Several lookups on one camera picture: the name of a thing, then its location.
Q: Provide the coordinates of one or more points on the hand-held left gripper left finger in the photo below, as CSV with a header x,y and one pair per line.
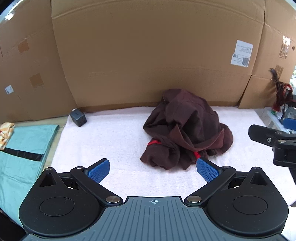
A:
x,y
99,170

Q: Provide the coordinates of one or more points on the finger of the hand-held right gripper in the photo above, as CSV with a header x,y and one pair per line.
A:
x,y
261,134
290,125

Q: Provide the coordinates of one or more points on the small white label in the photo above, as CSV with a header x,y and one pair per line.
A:
x,y
8,90

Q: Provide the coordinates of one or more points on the black power adapter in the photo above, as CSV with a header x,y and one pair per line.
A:
x,y
78,118

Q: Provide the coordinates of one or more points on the cardboard box with tape patches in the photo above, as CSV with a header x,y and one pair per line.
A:
x,y
34,64

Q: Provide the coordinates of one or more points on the black red feather duster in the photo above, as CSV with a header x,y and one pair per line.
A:
x,y
281,92

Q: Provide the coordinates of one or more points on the teal cloth with black stripe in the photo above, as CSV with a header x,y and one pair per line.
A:
x,y
23,139

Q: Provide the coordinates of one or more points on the large white shipping label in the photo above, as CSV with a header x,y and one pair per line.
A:
x,y
242,53

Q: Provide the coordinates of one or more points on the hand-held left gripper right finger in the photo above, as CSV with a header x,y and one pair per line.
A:
x,y
205,170

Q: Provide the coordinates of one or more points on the dark brown hoodie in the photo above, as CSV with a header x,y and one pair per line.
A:
x,y
185,120

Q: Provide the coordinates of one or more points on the white terry towel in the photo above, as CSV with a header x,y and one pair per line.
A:
x,y
115,143

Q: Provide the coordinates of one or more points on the yellow patterned cloth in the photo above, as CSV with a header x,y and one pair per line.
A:
x,y
5,134

